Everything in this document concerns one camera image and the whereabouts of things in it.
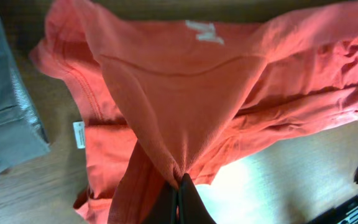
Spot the orange t-shirt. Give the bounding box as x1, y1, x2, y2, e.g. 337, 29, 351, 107
30, 1, 358, 223

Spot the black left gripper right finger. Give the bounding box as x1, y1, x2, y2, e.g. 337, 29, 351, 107
178, 173, 216, 224

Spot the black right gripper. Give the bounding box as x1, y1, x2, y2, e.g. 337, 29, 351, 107
308, 195, 358, 224

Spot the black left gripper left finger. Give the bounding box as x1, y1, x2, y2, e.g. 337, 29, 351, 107
142, 183, 178, 224

